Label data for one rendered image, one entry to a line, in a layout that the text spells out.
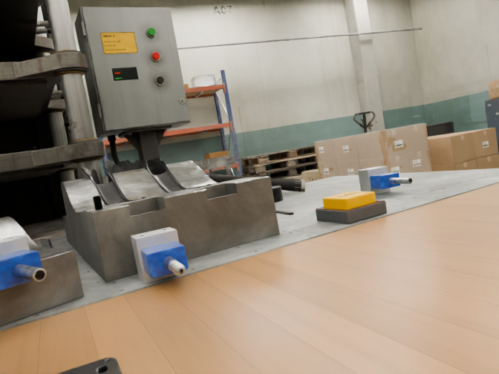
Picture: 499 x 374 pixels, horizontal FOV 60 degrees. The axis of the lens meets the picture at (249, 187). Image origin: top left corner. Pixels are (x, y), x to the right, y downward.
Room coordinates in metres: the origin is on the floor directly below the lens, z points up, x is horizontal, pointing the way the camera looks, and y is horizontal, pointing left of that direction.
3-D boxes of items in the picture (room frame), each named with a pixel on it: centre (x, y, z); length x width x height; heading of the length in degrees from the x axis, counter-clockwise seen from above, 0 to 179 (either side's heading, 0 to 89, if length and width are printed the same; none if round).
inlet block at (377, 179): (0.88, -0.28, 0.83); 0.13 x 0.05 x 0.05; 19
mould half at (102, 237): (0.81, 0.20, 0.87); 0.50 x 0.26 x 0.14; 27
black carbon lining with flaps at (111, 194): (0.80, 0.20, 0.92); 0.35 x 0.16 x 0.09; 27
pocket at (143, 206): (0.58, 0.15, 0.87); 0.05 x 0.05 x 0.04; 27
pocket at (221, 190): (0.63, 0.05, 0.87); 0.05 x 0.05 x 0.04; 27
